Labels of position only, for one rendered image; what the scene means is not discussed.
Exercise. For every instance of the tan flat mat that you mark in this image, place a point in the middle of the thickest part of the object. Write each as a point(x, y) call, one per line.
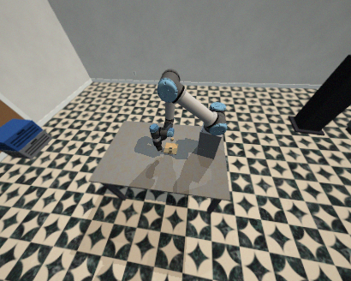
point(174, 148)

